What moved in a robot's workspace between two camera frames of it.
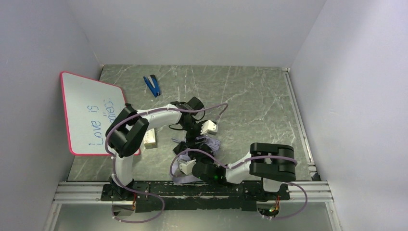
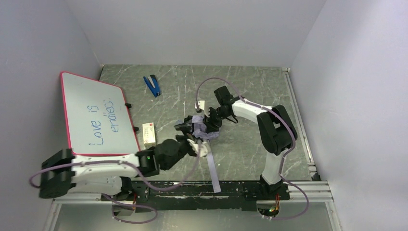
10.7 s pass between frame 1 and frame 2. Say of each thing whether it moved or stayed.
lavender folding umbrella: moved
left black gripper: moved
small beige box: stayed
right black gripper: moved
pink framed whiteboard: stayed
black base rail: stayed
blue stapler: stayed
